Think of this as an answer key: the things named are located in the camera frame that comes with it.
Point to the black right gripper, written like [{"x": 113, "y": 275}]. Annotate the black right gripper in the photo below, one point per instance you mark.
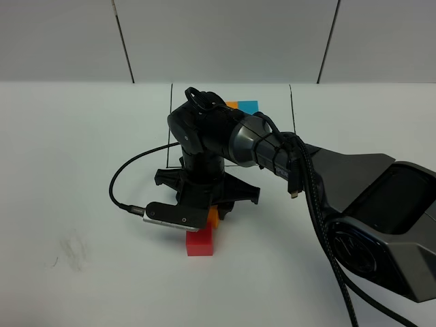
[{"x": 222, "y": 192}]

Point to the red cube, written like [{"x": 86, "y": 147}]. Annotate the red cube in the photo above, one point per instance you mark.
[{"x": 200, "y": 243}]

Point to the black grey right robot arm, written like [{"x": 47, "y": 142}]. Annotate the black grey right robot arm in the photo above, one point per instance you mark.
[{"x": 376, "y": 214}]

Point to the template orange cube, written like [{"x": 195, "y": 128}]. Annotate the template orange cube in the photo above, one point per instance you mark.
[{"x": 233, "y": 105}]

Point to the template blue cube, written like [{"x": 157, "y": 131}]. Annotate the template blue cube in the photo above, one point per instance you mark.
[{"x": 248, "y": 107}]

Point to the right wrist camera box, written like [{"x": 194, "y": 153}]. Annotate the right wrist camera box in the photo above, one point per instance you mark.
[{"x": 176, "y": 216}]

